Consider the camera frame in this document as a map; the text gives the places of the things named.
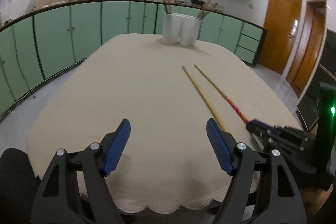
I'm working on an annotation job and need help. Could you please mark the red patterned chopstick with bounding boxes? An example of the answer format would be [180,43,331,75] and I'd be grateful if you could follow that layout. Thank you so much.
[194,64,249,124]
[197,0,212,20]

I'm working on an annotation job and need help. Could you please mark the white twin utensil holder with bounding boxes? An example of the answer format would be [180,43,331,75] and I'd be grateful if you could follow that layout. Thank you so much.
[162,13,202,47]

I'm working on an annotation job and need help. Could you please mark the beige tablecloth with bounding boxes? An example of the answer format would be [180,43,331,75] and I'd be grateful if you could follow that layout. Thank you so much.
[26,34,298,214]

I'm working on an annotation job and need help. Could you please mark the brown wooden door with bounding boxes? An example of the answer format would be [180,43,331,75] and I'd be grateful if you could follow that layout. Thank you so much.
[259,0,302,74]

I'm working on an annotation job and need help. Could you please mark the green lower cabinets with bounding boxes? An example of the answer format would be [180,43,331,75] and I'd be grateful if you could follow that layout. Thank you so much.
[1,0,267,118]

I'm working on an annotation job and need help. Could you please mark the black wok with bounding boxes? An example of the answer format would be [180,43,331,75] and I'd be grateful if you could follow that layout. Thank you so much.
[190,0,205,7]

